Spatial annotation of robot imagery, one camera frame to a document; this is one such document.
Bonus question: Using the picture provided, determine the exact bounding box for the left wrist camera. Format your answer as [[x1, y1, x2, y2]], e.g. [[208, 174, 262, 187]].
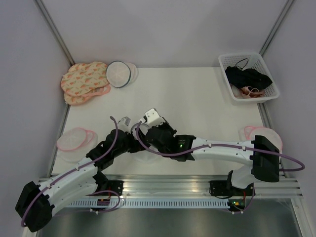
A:
[[118, 117, 131, 132]]

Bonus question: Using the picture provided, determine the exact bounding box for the white plastic basket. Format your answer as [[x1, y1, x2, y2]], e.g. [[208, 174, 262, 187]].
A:
[[218, 52, 279, 105]]

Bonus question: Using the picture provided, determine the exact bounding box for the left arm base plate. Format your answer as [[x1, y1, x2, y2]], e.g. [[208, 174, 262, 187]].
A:
[[86, 180, 124, 197]]

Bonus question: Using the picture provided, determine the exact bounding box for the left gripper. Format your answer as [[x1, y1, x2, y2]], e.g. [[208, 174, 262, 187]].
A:
[[113, 127, 151, 158]]

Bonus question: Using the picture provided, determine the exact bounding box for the white slotted cable duct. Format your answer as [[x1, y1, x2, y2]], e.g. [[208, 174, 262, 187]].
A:
[[68, 198, 229, 209]]

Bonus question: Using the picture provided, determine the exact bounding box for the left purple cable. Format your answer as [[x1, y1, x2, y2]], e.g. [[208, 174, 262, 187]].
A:
[[20, 116, 124, 227]]

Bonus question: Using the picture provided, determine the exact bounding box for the pink-trim mesh bag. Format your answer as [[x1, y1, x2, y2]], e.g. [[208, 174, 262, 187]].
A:
[[56, 127, 98, 163], [238, 126, 283, 152]]

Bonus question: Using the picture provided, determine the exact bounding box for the floral laundry bag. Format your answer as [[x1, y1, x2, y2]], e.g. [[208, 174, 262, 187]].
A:
[[61, 62, 109, 97], [64, 92, 92, 106]]

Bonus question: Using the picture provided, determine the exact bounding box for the floral laundry bag top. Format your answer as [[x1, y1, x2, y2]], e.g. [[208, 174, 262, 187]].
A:
[[61, 62, 109, 97]]

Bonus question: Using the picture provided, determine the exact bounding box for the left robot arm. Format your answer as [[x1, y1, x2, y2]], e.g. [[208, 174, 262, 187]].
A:
[[15, 129, 145, 232]]

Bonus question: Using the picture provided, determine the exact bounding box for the blue-zip mesh laundry bag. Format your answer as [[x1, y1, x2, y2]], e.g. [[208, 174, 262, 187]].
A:
[[130, 123, 158, 164]]

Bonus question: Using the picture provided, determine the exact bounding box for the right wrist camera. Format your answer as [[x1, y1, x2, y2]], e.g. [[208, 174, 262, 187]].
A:
[[139, 108, 166, 127]]

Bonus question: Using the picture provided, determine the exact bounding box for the aluminium rail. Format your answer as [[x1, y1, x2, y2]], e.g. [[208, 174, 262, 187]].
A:
[[106, 174, 303, 199]]

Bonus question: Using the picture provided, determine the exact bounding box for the pink-trim mesh bag right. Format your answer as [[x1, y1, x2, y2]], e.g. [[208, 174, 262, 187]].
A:
[[238, 126, 283, 152]]

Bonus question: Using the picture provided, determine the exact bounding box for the white mesh bag behind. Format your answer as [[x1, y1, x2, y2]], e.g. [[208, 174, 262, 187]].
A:
[[126, 63, 138, 84]]

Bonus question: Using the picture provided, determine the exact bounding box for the pink bra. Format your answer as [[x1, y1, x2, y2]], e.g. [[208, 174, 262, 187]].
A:
[[239, 86, 265, 99]]

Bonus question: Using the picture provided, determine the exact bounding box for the black bra from bag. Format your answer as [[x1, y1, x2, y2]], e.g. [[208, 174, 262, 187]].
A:
[[235, 58, 273, 90]]

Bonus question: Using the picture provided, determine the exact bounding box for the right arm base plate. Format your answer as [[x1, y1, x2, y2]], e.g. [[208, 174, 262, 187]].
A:
[[209, 180, 254, 199]]

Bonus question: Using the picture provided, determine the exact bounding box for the floral laundry bag bottom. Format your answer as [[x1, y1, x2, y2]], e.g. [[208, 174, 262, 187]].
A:
[[64, 92, 92, 106]]

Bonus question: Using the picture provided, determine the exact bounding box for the pink-trim mesh bag left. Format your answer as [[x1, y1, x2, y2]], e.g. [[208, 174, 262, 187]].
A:
[[56, 127, 98, 163]]

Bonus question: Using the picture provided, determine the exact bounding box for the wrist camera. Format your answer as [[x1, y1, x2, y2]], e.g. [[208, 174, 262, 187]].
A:
[[139, 108, 166, 127], [118, 117, 131, 132]]

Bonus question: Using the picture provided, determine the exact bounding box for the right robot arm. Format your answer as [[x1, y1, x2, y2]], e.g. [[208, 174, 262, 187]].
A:
[[144, 121, 279, 195]]

